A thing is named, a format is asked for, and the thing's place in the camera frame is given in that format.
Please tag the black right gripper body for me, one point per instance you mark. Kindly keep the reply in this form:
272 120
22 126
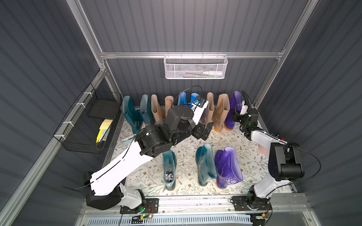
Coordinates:
243 120

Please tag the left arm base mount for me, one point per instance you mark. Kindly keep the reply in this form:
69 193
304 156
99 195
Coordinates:
148 206

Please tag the teal rain boot back row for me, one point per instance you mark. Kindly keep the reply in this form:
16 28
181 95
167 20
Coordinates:
146 110

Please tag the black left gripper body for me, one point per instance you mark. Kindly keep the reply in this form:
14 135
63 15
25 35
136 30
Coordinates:
201 129

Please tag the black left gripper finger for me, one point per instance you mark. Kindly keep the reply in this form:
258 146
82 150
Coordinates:
209 127
205 134

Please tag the beige rain boot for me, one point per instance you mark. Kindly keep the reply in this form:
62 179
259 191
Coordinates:
168 104
221 112
158 112
208 112

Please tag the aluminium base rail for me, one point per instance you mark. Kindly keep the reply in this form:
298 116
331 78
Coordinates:
215 204

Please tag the teal rain boot carried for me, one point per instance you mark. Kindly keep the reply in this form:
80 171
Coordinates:
133 116

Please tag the white vent grille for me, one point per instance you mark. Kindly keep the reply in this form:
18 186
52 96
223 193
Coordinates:
176 220

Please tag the pink pen cup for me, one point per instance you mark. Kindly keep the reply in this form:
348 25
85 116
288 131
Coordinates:
265 141

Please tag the blue rain boot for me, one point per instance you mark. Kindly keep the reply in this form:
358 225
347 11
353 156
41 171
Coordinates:
182 99
193 97

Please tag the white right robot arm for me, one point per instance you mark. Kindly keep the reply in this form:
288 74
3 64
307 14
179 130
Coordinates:
284 165

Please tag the purple rain boot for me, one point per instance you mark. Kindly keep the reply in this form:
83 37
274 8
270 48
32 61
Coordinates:
235 101
227 168

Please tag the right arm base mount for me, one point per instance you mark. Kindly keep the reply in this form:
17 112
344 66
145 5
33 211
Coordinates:
251 202

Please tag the white tube in basket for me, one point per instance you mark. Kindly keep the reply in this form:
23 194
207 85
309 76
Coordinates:
213 73

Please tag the white wire wall basket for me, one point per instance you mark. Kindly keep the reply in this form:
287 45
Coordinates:
191 66

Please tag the black wire side basket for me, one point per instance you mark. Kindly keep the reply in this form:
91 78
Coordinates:
80 127

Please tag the yellow sticky notes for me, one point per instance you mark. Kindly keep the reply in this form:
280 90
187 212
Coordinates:
103 130

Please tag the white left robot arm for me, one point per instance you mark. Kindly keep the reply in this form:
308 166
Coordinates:
106 189

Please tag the small light blue box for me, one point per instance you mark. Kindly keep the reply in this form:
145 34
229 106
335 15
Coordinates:
128 140

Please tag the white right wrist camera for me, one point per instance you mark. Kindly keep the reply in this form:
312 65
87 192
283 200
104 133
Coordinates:
243 110

